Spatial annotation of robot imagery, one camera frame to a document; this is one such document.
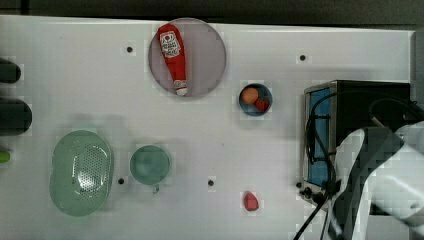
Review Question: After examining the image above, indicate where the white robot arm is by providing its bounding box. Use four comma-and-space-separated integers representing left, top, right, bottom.
323, 122, 424, 240

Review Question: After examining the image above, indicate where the black steel toaster oven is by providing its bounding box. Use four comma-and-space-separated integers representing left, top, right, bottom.
297, 80, 413, 205

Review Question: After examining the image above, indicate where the orange toy fruit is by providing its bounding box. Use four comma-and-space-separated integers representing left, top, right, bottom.
241, 87, 259, 104

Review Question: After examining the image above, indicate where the small blue bowl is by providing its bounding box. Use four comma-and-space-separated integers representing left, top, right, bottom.
238, 83, 273, 117

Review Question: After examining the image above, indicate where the red toy strawberry in bowl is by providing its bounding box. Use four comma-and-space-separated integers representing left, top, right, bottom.
254, 98, 270, 112

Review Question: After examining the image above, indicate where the grey round plate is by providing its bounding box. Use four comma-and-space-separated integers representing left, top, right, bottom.
148, 18, 226, 97

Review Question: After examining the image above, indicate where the green mug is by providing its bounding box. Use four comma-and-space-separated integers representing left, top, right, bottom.
129, 145, 171, 194

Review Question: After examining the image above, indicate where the red toy strawberry on table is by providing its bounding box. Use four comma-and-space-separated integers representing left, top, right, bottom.
243, 192, 259, 211

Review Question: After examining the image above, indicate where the red ketchup bottle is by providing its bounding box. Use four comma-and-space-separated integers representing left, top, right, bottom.
158, 23, 188, 96

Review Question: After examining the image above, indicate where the green perforated colander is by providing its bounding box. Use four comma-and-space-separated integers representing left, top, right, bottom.
49, 130, 114, 217

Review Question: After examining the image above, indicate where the large black bowl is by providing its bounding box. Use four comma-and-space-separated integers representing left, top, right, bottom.
0, 98, 32, 136

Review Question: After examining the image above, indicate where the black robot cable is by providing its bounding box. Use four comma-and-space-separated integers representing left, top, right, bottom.
293, 89, 424, 240

